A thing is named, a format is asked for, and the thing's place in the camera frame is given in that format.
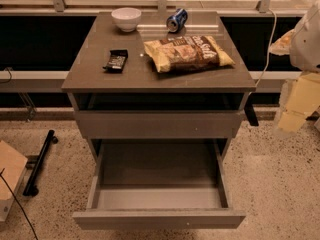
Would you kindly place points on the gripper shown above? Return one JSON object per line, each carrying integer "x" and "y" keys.
{"x": 306, "y": 49}

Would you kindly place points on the grey drawer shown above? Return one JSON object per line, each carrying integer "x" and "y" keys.
{"x": 159, "y": 184}

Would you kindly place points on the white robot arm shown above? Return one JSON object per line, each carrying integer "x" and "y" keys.
{"x": 310, "y": 21}

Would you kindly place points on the grey drawer cabinet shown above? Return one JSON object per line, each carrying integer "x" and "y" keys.
{"x": 140, "y": 103}

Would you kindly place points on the yellow brown chip bag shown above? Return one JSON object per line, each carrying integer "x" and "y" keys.
{"x": 186, "y": 53}

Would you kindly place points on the blue soda can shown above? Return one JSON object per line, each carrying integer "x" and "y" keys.
{"x": 176, "y": 21}

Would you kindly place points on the black candy bar wrapper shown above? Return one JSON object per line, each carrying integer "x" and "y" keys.
{"x": 116, "y": 61}

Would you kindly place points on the white ceramic bowl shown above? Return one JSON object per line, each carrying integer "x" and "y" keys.
{"x": 127, "y": 18}

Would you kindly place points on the black metal tube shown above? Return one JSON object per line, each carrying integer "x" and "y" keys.
{"x": 37, "y": 161}

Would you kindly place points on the metal window rail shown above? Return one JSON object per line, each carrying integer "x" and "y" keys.
{"x": 51, "y": 81}

